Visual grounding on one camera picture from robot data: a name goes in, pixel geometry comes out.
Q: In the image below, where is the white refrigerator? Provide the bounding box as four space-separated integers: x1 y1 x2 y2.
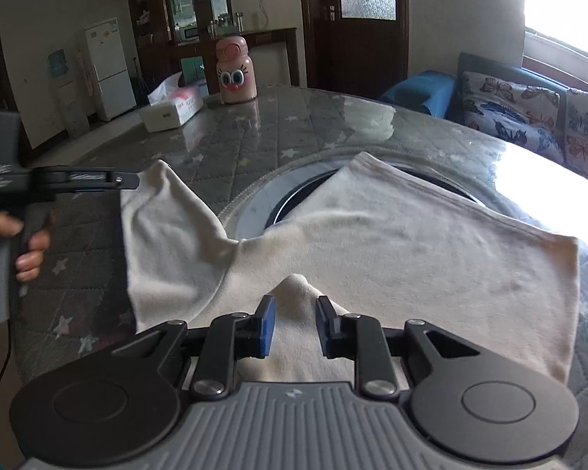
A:
82 18 136 122

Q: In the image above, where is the black round induction cooker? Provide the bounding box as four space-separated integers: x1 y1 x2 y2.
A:
220 148 501 241

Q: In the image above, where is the cream white shirt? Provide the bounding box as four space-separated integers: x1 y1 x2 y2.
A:
120 153 579 382

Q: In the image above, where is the dark wooden cabinet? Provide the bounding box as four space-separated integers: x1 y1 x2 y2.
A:
128 0 306 94

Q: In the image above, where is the left butterfly print cushion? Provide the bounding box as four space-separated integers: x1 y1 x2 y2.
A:
462 71 564 165

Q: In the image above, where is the white tissue box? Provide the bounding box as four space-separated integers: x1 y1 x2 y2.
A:
140 72 204 134

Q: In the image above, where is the dark wooden glass door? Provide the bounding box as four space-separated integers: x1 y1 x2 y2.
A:
301 0 409 99

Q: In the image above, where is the pink cartoon thermos bottle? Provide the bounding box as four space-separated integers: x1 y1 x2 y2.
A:
216 36 258 104

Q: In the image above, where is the blue sofa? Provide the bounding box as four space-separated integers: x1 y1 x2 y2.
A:
379 52 588 123

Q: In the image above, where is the person's left hand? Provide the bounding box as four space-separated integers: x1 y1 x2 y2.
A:
0 211 51 283

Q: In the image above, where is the window with frame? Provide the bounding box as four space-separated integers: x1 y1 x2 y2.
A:
521 0 588 95

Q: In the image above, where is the right butterfly print cushion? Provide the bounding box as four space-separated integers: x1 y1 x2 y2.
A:
564 88 588 178

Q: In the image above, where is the butterfly print cushion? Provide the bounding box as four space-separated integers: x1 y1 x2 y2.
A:
564 88 588 178
462 71 564 165

